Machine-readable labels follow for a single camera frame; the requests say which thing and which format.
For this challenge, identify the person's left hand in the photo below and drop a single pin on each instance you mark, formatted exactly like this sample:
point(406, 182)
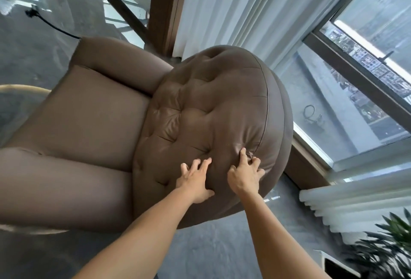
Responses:
point(194, 182)

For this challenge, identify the person's right hand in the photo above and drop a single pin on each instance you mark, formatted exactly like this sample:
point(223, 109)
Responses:
point(244, 177)

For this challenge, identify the person's left middle finger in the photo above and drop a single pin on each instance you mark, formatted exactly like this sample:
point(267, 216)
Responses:
point(195, 165)

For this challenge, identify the person's right middle finger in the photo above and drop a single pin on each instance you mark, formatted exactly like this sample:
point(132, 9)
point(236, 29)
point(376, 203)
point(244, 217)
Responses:
point(255, 162)

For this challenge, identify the person's right thumb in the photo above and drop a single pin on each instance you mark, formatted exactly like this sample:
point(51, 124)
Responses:
point(231, 173)

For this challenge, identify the person's left thumb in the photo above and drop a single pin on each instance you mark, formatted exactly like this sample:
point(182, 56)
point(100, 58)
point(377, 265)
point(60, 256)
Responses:
point(210, 194)

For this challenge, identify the brown tufted leather armchair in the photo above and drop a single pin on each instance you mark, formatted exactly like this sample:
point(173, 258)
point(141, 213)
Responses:
point(205, 102)

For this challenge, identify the person's right forearm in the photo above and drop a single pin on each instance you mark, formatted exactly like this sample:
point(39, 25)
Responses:
point(273, 240)

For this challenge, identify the person's left forearm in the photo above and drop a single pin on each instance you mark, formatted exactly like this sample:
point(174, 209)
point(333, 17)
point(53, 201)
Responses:
point(144, 240)

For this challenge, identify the white sheer curtain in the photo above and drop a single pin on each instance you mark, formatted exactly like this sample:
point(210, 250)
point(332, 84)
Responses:
point(244, 6)
point(356, 201)

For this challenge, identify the white rectangular planter box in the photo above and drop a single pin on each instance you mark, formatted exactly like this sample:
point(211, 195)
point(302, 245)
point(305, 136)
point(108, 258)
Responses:
point(334, 264)

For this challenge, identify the green potted plant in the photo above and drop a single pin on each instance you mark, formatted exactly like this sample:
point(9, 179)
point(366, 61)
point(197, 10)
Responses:
point(385, 250)

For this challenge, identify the brown wooden pillar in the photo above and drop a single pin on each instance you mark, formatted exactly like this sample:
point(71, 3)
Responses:
point(167, 6)

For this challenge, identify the gold rimmed glass table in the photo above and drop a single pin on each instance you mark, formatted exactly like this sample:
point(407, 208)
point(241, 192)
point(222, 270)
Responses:
point(19, 88)

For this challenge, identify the dark window frame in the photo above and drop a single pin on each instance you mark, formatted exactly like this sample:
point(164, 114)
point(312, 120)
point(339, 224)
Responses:
point(359, 73)

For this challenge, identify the dark slanted frame bar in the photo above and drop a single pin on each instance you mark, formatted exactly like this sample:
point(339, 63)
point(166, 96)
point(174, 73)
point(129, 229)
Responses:
point(118, 6)

